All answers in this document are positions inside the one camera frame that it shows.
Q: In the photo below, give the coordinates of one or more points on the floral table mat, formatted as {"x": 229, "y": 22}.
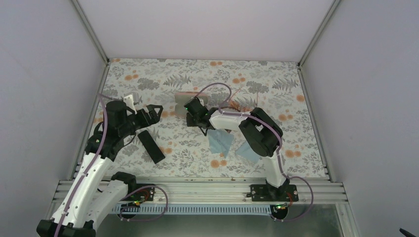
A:
{"x": 170, "y": 83}

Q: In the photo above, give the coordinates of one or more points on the clear orange sunglasses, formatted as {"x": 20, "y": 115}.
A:
{"x": 244, "y": 99}

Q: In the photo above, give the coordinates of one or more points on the black glasses case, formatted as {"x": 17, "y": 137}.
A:
{"x": 151, "y": 147}

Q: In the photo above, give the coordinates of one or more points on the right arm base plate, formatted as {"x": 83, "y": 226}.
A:
{"x": 267, "y": 193}

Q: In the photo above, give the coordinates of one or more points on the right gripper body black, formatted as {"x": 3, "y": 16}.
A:
{"x": 191, "y": 123}

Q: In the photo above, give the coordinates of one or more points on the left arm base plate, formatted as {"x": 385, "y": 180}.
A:
{"x": 136, "y": 194}

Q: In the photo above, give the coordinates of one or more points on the light blue cleaning cloth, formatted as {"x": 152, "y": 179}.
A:
{"x": 220, "y": 141}

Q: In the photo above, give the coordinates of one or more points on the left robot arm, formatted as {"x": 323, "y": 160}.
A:
{"x": 79, "y": 214}

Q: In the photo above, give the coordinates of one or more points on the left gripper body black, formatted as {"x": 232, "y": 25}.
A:
{"x": 144, "y": 122}

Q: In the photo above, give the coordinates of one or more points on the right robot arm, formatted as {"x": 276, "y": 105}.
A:
{"x": 262, "y": 134}

